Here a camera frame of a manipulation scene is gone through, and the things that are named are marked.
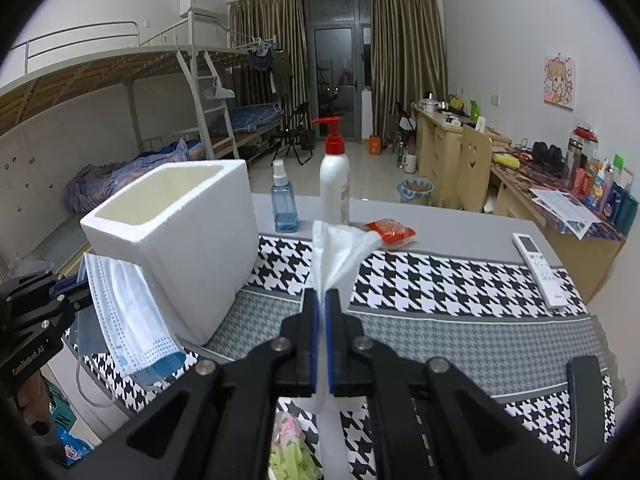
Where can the black headphones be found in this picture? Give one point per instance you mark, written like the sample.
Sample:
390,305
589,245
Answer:
547,158

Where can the white floor jug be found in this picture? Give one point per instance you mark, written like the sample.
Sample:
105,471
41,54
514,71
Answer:
410,159

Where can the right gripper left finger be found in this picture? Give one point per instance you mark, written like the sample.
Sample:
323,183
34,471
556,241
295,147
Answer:
215,421

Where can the black smartphone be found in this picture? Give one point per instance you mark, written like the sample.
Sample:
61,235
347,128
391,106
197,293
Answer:
587,412

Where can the blue plaid quilt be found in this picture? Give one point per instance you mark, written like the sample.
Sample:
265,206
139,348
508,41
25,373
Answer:
93,185

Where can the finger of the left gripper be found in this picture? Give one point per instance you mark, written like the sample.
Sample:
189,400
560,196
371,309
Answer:
66,282
68,301

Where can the white remote control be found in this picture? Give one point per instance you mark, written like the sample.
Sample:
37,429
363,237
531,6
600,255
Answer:
549,286

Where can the white pump lotion bottle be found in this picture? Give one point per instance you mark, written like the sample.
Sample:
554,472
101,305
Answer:
334,174

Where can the orange jug on floor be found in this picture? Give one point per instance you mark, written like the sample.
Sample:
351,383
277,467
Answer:
374,145

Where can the red snack packet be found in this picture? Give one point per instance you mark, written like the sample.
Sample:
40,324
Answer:
394,234

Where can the person's left hand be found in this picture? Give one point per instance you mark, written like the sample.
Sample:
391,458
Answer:
33,400

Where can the wooden desk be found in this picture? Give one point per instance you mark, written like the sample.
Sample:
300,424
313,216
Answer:
440,153

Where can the brown curtain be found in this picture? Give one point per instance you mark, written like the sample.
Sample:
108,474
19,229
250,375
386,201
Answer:
274,34
408,58

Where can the waste bin with bag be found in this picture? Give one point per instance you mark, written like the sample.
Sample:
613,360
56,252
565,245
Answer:
415,191

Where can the wall air conditioner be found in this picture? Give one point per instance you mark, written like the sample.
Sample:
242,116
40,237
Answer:
191,8

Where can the right brown curtain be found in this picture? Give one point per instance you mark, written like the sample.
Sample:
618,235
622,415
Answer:
408,58

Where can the black folding chair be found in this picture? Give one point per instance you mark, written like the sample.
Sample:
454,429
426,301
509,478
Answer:
297,137

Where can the white styrofoam box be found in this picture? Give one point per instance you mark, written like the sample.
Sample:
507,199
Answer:
191,228

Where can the white paper tissue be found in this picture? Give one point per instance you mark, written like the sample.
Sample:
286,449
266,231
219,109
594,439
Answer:
337,254

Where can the left brown curtain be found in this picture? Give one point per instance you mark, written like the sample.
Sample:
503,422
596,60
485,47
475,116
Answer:
274,34

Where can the metal bunk bed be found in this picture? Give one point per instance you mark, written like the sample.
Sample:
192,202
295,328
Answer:
75,61

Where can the cartoon girl wall poster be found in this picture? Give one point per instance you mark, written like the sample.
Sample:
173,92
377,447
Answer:
559,81

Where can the printed paper sheets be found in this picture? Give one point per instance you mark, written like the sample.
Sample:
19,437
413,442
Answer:
576,217

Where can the houndstooth table cloth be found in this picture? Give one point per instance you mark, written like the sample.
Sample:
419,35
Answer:
486,317

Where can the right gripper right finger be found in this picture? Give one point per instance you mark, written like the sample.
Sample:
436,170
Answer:
428,420

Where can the blue spray bottle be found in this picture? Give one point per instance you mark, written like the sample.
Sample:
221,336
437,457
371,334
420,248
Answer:
284,209

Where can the green tissue packet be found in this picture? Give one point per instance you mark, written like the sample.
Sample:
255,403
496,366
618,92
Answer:
289,457

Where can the glass balcony door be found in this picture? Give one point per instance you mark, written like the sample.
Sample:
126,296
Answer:
339,48

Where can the blue surgical face mask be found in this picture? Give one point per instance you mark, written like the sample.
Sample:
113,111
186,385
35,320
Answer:
123,320

